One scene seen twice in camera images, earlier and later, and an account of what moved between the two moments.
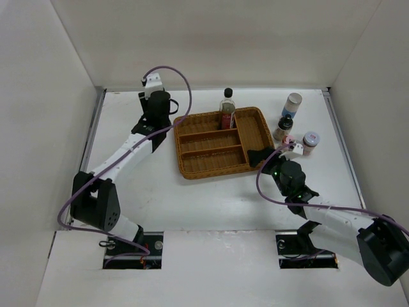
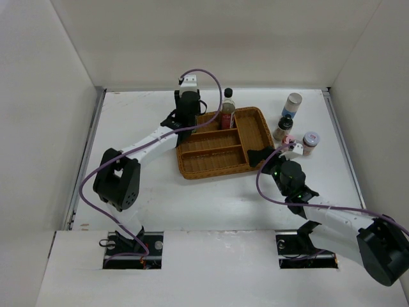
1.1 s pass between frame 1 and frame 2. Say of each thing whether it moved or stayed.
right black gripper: stayed
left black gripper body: moved
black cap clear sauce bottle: stayed
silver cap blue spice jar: stayed
